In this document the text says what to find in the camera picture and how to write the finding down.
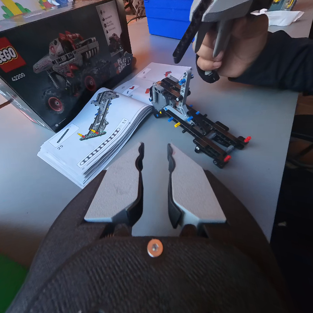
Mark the yellow green lego bricks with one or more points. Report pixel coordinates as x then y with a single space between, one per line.
14 9

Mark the blue plastic bin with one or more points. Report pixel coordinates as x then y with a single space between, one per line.
166 19

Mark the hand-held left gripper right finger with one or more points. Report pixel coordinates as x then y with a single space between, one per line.
195 193

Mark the person's right forearm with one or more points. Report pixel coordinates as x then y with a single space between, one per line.
281 63

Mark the dark chair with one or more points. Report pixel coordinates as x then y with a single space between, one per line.
300 139

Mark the person's dark clothed body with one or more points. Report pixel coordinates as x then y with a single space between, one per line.
298 220

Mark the black lego set box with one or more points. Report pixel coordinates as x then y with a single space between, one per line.
61 49

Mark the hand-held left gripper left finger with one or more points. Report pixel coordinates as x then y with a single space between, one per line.
112 193

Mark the long black lego beam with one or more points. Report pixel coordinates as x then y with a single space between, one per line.
185 39

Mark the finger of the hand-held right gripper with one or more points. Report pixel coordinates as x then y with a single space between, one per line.
194 9
227 9

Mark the green blurred object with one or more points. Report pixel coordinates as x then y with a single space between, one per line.
11 281

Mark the lego instruction booklet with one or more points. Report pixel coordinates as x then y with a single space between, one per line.
110 122

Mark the black lego chassis model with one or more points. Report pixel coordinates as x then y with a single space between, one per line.
212 139

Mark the white crumpled paper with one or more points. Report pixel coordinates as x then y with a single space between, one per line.
281 17

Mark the person's right hand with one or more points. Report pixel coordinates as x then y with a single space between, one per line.
244 49

